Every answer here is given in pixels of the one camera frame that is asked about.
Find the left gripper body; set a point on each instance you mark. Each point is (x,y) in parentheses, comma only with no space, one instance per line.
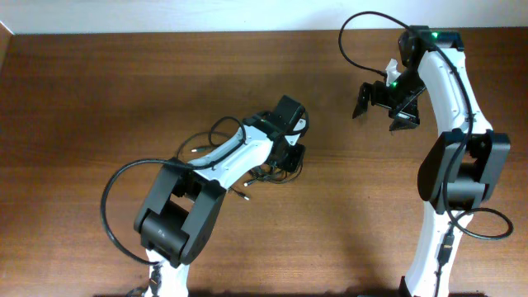
(288,152)

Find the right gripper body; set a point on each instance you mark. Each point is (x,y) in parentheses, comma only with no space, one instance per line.
(401,94)

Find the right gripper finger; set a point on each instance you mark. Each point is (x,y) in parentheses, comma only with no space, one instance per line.
(362,100)
(403,121)

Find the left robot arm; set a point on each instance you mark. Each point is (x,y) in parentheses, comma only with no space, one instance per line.
(180,210)

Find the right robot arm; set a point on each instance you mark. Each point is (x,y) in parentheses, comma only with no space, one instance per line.
(463,166)

